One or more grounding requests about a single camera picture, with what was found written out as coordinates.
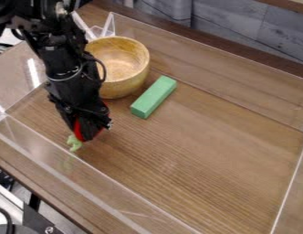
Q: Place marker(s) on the wooden bowl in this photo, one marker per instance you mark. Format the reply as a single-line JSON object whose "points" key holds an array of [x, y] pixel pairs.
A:
{"points": [[126, 60]]}

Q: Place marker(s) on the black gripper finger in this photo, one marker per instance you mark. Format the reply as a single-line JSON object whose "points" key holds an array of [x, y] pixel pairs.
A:
{"points": [[69, 119], [91, 125]]}

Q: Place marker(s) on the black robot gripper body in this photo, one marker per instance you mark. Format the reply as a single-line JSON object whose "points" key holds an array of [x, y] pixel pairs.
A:
{"points": [[73, 86]]}

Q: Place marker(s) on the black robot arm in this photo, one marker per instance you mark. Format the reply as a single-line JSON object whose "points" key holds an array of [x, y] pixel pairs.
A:
{"points": [[43, 23]]}

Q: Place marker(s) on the black bracket with bolt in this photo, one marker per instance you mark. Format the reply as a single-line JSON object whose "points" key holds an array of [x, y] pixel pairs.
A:
{"points": [[33, 221]]}

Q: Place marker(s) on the red plush fruit green leaf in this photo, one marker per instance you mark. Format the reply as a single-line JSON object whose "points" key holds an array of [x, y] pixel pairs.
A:
{"points": [[72, 140]]}

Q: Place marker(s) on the clear acrylic tray enclosure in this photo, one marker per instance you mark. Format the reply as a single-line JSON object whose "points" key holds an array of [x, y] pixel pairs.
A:
{"points": [[210, 166]]}

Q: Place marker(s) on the green rectangular block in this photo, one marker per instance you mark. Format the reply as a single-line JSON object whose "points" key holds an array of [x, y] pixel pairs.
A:
{"points": [[152, 97]]}

